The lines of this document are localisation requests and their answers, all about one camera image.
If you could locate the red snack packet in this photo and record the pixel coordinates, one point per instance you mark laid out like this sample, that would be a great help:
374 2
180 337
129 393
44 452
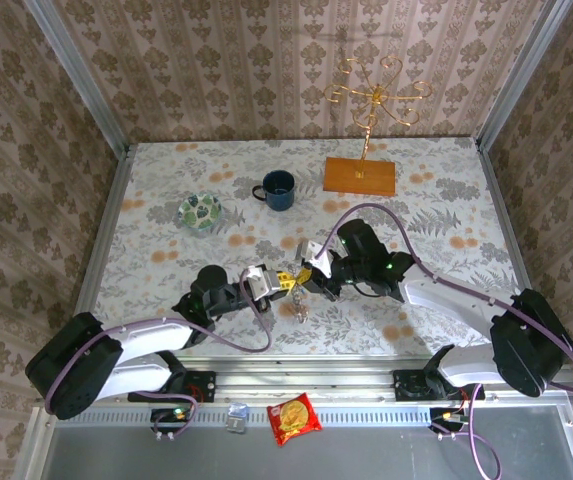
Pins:
293 419

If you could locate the small black controller board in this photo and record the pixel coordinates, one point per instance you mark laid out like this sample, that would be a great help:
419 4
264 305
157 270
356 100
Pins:
446 420
166 422

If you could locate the grey metal shelf plate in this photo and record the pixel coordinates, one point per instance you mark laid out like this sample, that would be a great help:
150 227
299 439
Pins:
366 455

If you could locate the green leaf pattern bowl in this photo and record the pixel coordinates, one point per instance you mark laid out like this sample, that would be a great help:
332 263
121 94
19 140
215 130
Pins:
200 212

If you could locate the dark blue enamel mug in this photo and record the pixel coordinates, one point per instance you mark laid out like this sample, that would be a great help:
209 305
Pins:
278 192

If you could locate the aluminium table side rail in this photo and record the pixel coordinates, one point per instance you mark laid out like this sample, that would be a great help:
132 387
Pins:
111 210
496 200

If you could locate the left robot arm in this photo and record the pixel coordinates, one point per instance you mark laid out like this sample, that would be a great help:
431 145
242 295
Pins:
66 370

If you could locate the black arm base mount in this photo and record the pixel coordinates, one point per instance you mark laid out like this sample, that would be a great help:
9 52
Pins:
408 387
206 386

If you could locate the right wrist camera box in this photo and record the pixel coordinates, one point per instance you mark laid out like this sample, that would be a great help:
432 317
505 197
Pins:
323 260

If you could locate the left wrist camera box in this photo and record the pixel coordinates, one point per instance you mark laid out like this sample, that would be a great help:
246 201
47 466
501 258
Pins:
261 285

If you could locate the aluminium frame post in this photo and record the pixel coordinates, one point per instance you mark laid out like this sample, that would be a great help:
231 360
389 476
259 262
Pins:
521 75
81 75

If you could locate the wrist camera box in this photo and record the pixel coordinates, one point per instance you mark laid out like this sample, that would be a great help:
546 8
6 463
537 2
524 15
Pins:
323 260
261 285

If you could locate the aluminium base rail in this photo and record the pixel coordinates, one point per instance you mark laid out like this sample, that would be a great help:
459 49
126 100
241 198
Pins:
316 380

